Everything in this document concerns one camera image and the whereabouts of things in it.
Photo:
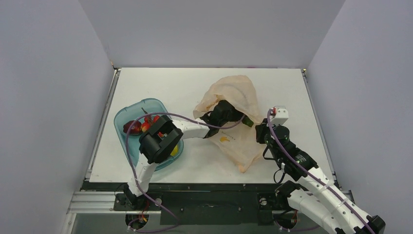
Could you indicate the orange plastic bag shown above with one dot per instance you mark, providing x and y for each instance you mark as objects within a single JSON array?
[{"x": 238, "y": 143}]

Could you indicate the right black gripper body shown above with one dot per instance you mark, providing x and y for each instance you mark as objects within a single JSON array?
[{"x": 260, "y": 130}]

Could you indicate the red fake fruit in bin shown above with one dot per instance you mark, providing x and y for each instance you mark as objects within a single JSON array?
[{"x": 133, "y": 128}]

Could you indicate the yellow fake fruit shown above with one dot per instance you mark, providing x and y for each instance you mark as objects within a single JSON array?
[{"x": 175, "y": 151}]

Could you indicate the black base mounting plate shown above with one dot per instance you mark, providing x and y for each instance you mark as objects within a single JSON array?
[{"x": 204, "y": 204}]

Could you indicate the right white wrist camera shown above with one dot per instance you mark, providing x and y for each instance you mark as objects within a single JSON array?
[{"x": 279, "y": 115}]

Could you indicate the red fake fruit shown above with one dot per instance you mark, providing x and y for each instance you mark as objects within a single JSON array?
[
  {"x": 148, "y": 122},
  {"x": 133, "y": 128}
]

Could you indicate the teal plastic bin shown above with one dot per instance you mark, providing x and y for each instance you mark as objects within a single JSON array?
[{"x": 148, "y": 105}]

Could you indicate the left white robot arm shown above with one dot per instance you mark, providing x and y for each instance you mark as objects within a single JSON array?
[{"x": 157, "y": 143}]

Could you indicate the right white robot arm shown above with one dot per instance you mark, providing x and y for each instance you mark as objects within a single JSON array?
[{"x": 310, "y": 191}]

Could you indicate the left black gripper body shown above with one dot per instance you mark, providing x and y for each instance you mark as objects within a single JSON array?
[{"x": 234, "y": 116}]

